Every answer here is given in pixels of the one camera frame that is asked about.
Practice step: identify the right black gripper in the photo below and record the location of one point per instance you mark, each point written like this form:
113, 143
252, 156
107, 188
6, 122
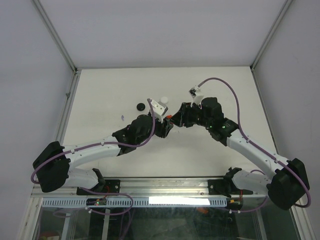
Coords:
182, 116

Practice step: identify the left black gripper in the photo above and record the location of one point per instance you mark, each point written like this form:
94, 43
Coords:
162, 132

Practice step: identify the white earbud charging case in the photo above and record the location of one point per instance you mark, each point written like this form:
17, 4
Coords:
164, 100

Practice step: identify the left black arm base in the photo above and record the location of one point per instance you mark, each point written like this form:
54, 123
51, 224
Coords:
109, 186

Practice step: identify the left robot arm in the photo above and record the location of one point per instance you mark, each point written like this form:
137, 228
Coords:
58, 166

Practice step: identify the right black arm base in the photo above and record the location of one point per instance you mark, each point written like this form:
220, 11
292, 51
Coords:
217, 187

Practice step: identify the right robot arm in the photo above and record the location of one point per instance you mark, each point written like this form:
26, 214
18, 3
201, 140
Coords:
283, 181

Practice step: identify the black earbud charging case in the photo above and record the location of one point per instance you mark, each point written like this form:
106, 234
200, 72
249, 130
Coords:
141, 106

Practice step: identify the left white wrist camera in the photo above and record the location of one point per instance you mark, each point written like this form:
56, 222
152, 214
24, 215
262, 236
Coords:
159, 110

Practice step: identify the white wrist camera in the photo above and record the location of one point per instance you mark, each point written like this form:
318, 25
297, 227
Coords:
159, 110
197, 96

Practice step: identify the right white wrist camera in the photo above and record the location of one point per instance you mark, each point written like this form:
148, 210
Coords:
197, 96

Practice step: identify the aluminium mounting rail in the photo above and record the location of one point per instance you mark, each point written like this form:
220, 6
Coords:
152, 186

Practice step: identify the white slotted cable duct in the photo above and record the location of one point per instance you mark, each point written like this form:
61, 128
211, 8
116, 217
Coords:
136, 202

